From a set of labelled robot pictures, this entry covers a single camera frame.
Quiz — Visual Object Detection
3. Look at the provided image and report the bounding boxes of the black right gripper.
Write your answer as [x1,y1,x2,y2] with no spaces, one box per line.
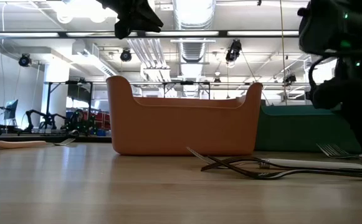
[310,77,362,156]

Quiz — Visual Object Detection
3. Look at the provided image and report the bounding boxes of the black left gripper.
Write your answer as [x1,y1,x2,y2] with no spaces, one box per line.
[96,0,164,39]

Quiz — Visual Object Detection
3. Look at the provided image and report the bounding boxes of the white-handled fork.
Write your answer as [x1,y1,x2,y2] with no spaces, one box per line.
[316,142,362,165]
[186,147,362,171]

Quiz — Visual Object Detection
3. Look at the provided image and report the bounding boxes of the dark metal fork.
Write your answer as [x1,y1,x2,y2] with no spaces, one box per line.
[206,155,362,181]
[200,155,362,175]

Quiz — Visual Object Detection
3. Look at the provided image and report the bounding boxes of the overhead light bar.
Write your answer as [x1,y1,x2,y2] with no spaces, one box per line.
[0,29,300,39]

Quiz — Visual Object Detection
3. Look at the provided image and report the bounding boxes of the green plastic bin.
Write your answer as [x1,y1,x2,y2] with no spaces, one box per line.
[254,104,362,153]

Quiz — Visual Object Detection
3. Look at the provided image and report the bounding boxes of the red storage cart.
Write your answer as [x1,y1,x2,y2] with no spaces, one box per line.
[92,111,111,130]

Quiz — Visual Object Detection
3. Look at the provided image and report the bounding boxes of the person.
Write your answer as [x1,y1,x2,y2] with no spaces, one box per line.
[70,108,85,131]

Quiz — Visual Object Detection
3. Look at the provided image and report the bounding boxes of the orange plastic bin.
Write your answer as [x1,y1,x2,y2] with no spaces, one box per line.
[105,75,264,156]

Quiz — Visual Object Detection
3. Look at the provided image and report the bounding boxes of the background monitor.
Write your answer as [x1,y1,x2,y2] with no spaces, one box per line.
[3,98,19,121]

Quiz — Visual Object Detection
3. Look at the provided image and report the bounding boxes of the black ceiling cable reel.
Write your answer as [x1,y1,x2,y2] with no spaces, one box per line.
[283,73,297,85]
[119,48,133,63]
[225,39,243,63]
[17,53,32,68]

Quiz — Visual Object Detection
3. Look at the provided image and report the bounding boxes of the silver ceiling duct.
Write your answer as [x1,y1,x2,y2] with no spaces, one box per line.
[171,0,216,98]

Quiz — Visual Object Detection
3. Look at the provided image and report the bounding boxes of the black gantry frame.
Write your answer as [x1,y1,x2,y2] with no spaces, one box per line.
[44,80,94,125]
[160,80,212,100]

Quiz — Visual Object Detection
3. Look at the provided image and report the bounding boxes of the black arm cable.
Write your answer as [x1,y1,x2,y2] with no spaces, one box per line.
[306,55,327,101]

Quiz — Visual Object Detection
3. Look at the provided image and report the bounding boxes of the thin hanging cable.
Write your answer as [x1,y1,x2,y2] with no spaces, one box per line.
[279,0,288,106]

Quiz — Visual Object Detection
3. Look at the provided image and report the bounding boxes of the black aluminium table frame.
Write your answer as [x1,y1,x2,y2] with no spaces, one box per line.
[0,133,112,149]

